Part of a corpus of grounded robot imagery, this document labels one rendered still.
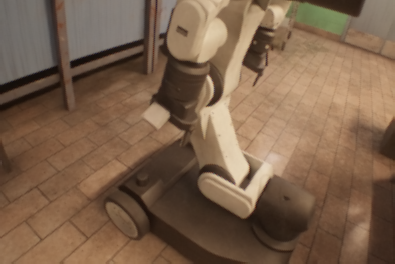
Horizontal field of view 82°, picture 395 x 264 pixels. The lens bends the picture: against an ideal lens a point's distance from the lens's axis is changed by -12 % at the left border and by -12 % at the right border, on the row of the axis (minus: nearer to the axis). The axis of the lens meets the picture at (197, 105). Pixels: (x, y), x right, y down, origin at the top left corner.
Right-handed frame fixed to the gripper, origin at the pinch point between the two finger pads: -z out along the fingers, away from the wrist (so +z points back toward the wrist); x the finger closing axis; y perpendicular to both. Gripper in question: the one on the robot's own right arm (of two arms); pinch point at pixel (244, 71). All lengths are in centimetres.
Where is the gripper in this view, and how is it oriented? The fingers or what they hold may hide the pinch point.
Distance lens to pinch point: 97.2
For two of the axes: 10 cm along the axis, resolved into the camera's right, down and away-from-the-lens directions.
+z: 2.9, -7.5, -6.0
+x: -7.8, -5.5, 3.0
